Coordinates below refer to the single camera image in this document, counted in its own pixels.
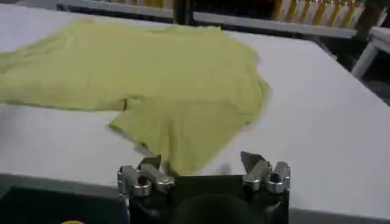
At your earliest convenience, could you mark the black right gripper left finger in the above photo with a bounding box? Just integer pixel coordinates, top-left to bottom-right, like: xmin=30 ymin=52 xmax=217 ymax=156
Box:
xmin=116 ymin=155 xmax=176 ymax=197

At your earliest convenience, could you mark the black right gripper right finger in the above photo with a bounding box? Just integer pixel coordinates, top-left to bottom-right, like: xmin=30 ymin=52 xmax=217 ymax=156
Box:
xmin=239 ymin=151 xmax=291 ymax=194

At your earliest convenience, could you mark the yellow-green t-shirt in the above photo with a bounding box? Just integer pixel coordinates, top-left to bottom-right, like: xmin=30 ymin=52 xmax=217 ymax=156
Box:
xmin=0 ymin=17 xmax=271 ymax=177

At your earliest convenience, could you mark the shelf rack with yellow goods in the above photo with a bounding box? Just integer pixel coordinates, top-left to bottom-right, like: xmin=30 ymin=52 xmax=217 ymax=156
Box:
xmin=56 ymin=0 xmax=385 ymax=40

